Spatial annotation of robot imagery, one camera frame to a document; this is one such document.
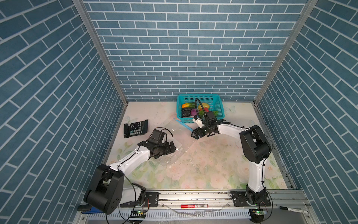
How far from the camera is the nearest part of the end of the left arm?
0.64 metres

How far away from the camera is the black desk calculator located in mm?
1008

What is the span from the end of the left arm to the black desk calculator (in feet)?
0.92
